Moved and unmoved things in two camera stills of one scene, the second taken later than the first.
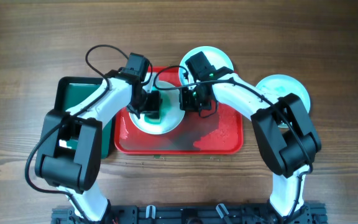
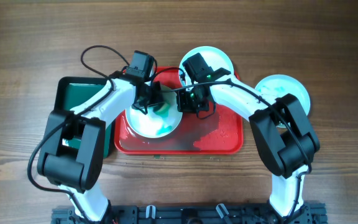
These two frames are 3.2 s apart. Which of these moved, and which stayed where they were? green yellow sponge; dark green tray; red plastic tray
Moved: green yellow sponge
Stayed: red plastic tray; dark green tray
